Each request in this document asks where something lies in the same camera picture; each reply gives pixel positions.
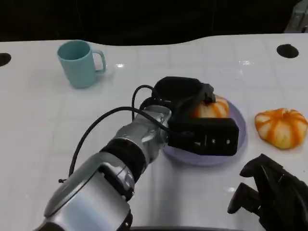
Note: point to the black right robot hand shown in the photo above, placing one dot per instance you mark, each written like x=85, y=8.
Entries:
x=281, y=190

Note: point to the lilac plate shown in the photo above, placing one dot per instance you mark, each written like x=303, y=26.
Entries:
x=204, y=160

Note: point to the pale green mug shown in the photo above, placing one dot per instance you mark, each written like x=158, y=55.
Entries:
x=78, y=65

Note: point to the grey background equipment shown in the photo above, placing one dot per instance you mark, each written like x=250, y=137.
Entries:
x=298, y=16

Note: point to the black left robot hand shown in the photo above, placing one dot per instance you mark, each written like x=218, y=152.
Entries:
x=178, y=90

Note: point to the orange and white bread roll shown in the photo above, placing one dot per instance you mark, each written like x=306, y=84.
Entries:
x=215, y=108
x=281, y=128

